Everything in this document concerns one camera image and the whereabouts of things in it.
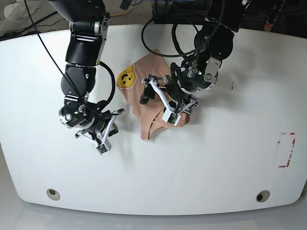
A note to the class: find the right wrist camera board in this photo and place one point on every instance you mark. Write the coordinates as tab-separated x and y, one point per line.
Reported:
102	149

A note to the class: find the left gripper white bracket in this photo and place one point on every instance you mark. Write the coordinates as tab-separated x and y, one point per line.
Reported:
176	90

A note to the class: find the black power strip red switch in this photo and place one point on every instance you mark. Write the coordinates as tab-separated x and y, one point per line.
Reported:
274	15

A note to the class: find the red tape rectangle marking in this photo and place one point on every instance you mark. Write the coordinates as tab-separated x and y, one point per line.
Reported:
284	150

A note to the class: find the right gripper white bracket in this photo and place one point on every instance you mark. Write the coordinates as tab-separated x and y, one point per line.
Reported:
95	128

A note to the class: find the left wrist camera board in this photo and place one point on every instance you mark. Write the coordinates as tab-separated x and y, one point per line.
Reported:
174	120

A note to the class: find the right table grommet hole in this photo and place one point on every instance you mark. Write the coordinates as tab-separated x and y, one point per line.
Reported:
262	196

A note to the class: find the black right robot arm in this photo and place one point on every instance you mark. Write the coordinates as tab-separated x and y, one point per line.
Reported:
88	24

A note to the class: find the peach pink T-shirt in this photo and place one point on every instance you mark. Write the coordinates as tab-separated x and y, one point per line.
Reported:
130	84

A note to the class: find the left table grommet hole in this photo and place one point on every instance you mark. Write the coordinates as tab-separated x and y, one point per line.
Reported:
53	194

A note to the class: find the table grommet hole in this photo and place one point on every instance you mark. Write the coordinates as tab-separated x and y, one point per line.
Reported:
53	194
262	196

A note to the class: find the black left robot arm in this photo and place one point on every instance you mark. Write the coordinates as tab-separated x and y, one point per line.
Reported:
216	36

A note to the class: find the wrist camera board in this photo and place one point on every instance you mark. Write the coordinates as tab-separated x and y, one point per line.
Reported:
102	149
174	120

